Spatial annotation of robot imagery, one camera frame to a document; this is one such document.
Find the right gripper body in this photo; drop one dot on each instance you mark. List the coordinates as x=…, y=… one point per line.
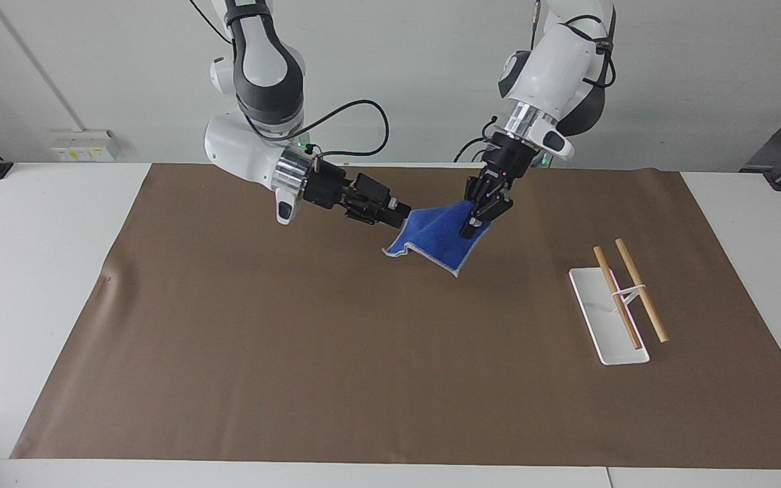
x=326, y=188

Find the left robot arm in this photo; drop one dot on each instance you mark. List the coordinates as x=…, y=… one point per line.
x=556, y=61

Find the white wall socket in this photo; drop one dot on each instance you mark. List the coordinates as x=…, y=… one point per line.
x=85, y=146

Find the white towel rack wooden bars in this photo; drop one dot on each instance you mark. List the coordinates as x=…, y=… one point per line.
x=613, y=318

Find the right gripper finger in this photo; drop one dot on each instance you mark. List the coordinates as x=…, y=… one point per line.
x=371, y=213
x=377, y=190

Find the blue towel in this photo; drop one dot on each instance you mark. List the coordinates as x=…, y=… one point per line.
x=439, y=237

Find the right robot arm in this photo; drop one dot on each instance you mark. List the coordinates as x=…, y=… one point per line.
x=255, y=68

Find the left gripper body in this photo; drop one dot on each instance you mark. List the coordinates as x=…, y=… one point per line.
x=506, y=159

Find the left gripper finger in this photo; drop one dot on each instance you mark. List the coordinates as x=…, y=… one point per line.
x=501, y=202
x=476, y=203

